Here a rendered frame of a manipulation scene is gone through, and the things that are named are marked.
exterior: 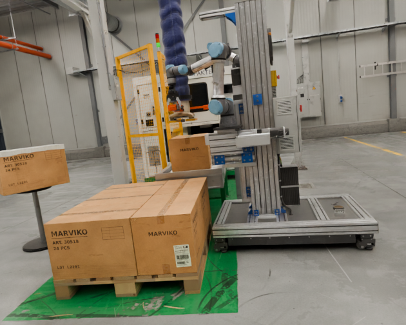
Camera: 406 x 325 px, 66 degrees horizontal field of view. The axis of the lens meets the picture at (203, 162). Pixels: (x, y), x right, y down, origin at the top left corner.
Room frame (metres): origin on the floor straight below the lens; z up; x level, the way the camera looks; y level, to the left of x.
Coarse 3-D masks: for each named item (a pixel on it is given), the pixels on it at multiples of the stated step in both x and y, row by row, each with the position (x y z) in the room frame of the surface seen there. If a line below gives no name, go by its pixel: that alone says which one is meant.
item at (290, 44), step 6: (288, 6) 5.80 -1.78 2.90; (288, 12) 5.80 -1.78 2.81; (288, 18) 5.80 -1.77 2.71; (288, 42) 5.81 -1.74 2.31; (288, 48) 5.81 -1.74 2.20; (294, 48) 5.80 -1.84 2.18; (288, 54) 5.81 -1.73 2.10; (294, 54) 5.80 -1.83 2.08; (288, 60) 5.82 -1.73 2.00; (294, 60) 5.80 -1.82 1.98; (288, 66) 5.87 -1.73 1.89; (294, 66) 5.80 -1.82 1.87; (288, 72) 5.91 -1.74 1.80; (294, 72) 5.80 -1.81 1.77; (294, 78) 5.80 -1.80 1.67; (294, 84) 5.80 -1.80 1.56; (294, 90) 5.80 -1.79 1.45; (294, 156) 5.89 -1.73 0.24; (300, 156) 5.80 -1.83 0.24; (300, 162) 5.80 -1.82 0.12
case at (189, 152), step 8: (176, 136) 3.80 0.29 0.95; (184, 136) 3.57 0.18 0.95; (192, 136) 3.39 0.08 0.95; (200, 136) 3.22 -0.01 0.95; (176, 144) 3.23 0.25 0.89; (184, 144) 3.23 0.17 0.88; (192, 144) 3.22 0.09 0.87; (200, 144) 3.22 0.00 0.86; (176, 152) 3.23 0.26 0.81; (184, 152) 3.23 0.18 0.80; (192, 152) 3.23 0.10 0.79; (200, 152) 3.22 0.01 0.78; (208, 152) 3.22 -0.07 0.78; (176, 160) 3.24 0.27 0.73; (184, 160) 3.23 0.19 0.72; (192, 160) 3.23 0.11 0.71; (200, 160) 3.22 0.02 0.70; (208, 160) 3.22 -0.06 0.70; (176, 168) 3.24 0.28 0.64; (184, 168) 3.23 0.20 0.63; (192, 168) 3.23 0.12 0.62; (200, 168) 3.22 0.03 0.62; (208, 168) 3.22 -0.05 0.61
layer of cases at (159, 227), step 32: (128, 192) 2.76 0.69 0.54; (160, 192) 2.61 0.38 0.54; (192, 192) 2.49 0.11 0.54; (64, 224) 2.01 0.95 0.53; (96, 224) 1.99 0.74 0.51; (128, 224) 1.96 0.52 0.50; (160, 224) 1.94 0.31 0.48; (192, 224) 1.94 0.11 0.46; (64, 256) 2.02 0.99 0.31; (96, 256) 1.99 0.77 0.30; (128, 256) 1.97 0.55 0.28; (160, 256) 1.94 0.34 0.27; (192, 256) 1.92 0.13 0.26
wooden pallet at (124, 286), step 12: (204, 252) 2.44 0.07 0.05; (204, 264) 2.27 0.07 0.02; (132, 276) 1.96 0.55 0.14; (144, 276) 1.95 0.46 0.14; (156, 276) 1.97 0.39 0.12; (168, 276) 1.94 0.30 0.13; (180, 276) 1.93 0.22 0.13; (192, 276) 1.92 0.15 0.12; (60, 288) 2.02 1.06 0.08; (72, 288) 2.06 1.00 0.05; (120, 288) 1.97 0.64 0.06; (132, 288) 1.96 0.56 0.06; (192, 288) 1.92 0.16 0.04
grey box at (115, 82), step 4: (112, 76) 3.95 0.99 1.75; (116, 76) 4.06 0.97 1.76; (112, 80) 3.95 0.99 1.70; (116, 80) 4.03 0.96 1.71; (112, 84) 3.95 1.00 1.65; (116, 84) 4.00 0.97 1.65; (112, 88) 3.95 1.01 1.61; (116, 88) 3.99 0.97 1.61; (120, 88) 4.12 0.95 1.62; (112, 92) 3.95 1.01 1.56; (116, 92) 3.97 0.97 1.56; (120, 92) 4.10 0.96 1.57; (112, 96) 3.95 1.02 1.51; (116, 96) 3.96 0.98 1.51; (120, 96) 4.08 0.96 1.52; (116, 100) 4.05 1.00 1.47; (120, 100) 4.11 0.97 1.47
